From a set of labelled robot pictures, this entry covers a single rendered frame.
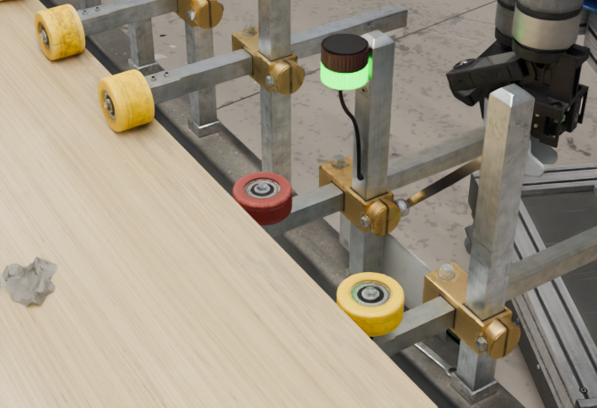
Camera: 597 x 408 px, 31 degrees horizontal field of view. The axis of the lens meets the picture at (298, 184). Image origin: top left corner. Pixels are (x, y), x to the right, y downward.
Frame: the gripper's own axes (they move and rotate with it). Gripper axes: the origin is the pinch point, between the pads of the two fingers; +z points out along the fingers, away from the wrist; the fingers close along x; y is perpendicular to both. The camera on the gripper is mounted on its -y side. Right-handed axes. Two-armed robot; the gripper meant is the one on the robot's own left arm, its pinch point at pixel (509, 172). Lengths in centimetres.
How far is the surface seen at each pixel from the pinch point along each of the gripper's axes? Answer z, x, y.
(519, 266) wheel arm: 12.1, -2.0, 4.1
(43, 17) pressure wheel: -2, -10, -77
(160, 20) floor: 95, 135, -201
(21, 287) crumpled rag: 4, -50, -36
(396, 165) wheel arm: 9.4, 4.3, -19.5
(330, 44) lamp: -15.9, -9.9, -21.4
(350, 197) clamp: 9.2, -6.4, -20.2
